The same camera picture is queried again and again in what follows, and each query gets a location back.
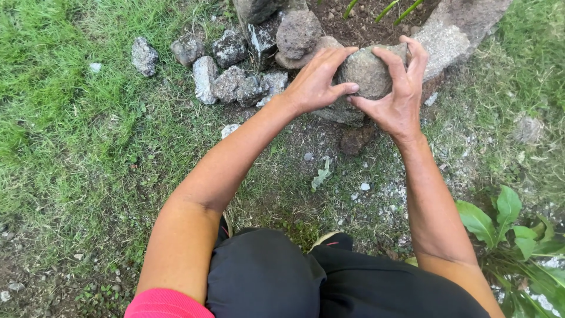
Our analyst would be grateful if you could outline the person's right hand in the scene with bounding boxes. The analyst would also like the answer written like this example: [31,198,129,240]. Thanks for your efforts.
[346,35,430,142]

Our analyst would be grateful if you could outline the person's left hand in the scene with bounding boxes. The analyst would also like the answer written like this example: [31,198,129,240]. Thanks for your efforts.
[282,46,361,117]

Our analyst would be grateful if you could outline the rounded grey-green stone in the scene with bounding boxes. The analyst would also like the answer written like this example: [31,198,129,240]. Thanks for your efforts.
[335,43,409,101]

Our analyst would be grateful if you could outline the flat grey base stone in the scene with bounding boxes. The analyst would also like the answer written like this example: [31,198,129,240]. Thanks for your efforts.
[311,96,368,128]

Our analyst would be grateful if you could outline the flat tan stone slab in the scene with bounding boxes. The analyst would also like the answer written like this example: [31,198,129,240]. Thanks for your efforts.
[275,35,345,70]

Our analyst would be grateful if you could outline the round brown porous boulder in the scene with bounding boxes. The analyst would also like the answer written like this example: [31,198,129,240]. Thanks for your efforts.
[276,10,324,61]

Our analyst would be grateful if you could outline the dark brown earthy stone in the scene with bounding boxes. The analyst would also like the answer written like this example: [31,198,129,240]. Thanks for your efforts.
[339,125,377,156]

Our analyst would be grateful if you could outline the dark angular white-patched rock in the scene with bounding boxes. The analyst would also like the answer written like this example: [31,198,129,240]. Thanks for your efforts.
[240,12,285,72]

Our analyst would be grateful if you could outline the row of small grey rocks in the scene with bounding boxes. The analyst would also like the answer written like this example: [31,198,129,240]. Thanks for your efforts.
[131,29,290,108]

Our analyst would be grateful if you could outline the large pale concrete block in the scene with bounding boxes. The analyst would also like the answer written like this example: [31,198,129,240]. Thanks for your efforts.
[408,0,514,85]

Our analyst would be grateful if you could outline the pale fallen leaf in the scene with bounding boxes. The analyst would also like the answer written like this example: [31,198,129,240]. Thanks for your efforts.
[311,156,332,192]

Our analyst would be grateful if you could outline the tall grey upright rock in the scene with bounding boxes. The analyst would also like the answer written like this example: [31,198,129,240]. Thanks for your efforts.
[232,0,290,25]

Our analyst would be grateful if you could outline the white angular stone chip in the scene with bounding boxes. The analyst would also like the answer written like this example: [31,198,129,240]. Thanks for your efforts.
[220,123,242,140]

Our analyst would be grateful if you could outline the half-buried grey stone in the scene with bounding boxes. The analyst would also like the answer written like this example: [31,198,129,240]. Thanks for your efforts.
[514,115,544,145]

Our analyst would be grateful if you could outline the person's black right shoe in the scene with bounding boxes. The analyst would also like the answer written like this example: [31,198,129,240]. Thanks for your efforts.
[308,230,354,253]

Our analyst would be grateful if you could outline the person's black shoe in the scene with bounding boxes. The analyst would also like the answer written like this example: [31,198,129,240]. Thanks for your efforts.
[308,230,354,253]
[215,212,234,247]

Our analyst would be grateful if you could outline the broad-leaved green plant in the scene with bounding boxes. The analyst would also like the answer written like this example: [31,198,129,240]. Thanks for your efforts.
[455,185,565,318]

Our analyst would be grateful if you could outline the person's black left shoe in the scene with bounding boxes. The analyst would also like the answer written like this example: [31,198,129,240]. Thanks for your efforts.
[215,212,234,247]

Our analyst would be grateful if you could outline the person's black trousers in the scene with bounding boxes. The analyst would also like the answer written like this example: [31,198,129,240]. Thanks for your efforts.
[205,227,491,318]

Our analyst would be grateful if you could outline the person's pink sleeve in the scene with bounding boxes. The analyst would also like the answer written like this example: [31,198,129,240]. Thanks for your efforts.
[124,288,216,318]

